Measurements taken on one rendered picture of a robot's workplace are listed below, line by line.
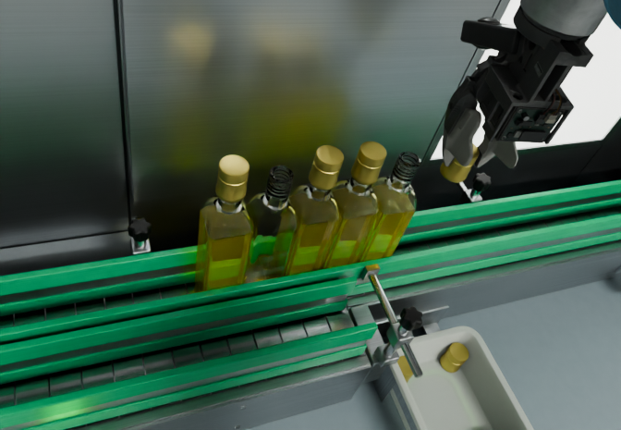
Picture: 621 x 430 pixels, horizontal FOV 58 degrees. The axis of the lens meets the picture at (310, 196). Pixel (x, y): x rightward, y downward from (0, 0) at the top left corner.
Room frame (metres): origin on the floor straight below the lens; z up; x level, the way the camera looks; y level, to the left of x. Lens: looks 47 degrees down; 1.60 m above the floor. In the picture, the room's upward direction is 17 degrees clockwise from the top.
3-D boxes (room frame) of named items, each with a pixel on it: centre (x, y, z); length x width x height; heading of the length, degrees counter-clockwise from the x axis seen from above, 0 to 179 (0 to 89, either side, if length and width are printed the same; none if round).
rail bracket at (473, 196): (0.73, -0.26, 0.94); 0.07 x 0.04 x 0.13; 32
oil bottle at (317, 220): (0.49, -0.01, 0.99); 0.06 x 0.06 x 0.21; 32
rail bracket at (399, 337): (0.43, -0.16, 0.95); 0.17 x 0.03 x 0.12; 32
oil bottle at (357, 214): (0.52, -0.06, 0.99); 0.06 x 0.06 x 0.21; 33
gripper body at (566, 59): (0.52, -0.18, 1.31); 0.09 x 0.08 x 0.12; 21
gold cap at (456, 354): (0.50, -0.31, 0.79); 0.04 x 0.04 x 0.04
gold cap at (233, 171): (0.43, 0.09, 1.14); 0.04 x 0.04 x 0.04
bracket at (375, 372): (0.44, -0.15, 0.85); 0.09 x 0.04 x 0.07; 32
